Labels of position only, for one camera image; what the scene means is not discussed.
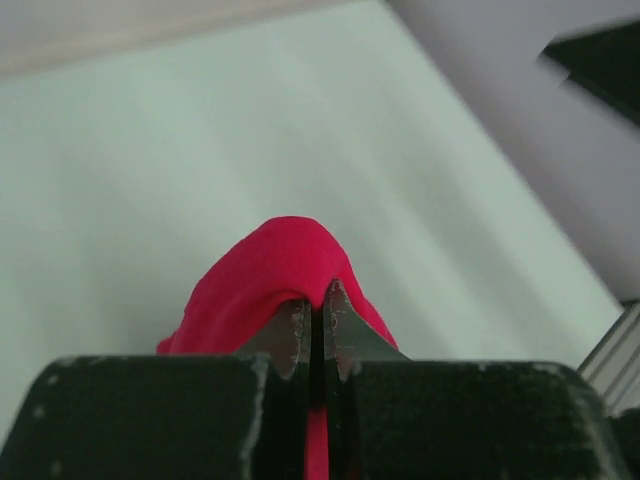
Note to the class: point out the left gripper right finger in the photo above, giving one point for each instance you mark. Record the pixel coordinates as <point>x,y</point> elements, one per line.
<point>390,417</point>

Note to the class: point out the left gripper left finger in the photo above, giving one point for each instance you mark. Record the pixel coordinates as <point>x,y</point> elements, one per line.
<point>236,416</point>

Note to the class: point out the red t shirt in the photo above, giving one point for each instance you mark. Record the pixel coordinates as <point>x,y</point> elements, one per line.
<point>287,258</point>

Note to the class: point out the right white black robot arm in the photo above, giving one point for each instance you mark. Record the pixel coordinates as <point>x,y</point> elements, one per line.
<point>604,62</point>

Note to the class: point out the aluminium rail frame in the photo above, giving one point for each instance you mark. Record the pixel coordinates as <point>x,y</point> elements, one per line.
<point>612,367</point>

